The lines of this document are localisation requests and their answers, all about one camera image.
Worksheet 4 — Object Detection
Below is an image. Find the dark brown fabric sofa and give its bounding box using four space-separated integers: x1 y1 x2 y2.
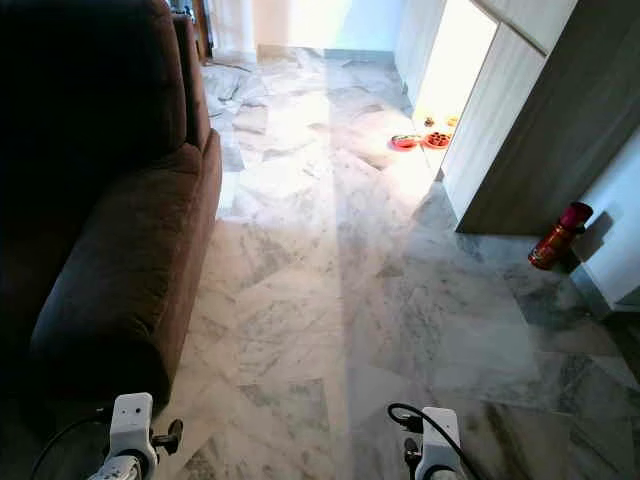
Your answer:
0 0 224 426

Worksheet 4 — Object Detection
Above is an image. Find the red cylindrical canister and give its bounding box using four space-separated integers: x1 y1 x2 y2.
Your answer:
527 201 595 272

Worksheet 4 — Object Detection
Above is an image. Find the grey wood cabinet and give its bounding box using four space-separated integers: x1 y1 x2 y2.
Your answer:
395 0 640 237

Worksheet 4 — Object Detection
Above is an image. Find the white curtain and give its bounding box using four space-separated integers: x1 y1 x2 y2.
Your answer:
210 0 258 63

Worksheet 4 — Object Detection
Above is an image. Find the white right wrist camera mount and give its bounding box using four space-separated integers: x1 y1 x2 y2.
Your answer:
417 406 465 480

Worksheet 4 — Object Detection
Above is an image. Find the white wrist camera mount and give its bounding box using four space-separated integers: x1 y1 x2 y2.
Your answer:
417 406 465 480
108 392 157 476

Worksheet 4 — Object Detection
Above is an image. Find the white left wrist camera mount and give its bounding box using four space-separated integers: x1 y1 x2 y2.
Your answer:
108 392 157 476

